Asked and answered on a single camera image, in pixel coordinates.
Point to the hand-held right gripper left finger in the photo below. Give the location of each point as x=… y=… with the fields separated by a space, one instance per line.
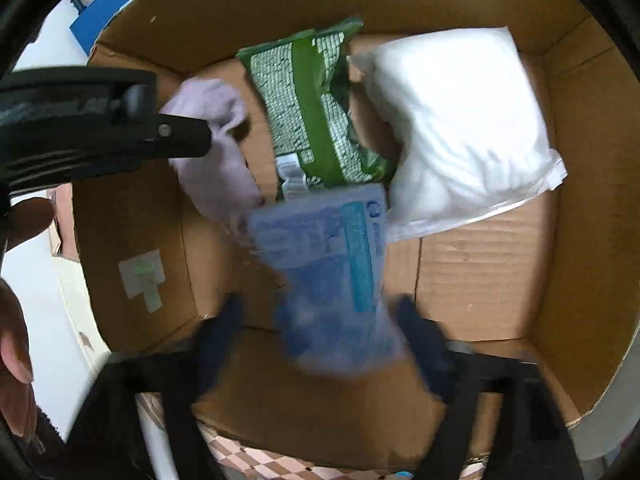
x=220 y=345

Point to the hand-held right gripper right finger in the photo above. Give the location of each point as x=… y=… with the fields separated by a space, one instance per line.
x=425 y=350

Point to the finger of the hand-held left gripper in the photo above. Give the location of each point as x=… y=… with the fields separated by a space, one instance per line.
x=185 y=133

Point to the lilac cloth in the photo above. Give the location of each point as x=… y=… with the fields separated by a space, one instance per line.
x=220 y=180

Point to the cardboard box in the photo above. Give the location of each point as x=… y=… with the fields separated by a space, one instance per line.
x=500 y=280

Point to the blue plastic packet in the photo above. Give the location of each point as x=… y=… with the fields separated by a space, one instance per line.
x=330 y=270

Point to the person's left hand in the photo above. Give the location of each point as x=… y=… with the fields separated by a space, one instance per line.
x=15 y=335

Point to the blue box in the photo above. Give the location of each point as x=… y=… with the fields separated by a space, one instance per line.
x=100 y=15

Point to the checkered cloth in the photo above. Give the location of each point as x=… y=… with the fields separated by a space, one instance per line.
x=260 y=460

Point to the green plastic packet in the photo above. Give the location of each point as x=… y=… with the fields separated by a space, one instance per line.
x=310 y=110

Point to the white pillow packet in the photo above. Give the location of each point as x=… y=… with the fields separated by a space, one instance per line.
x=460 y=125

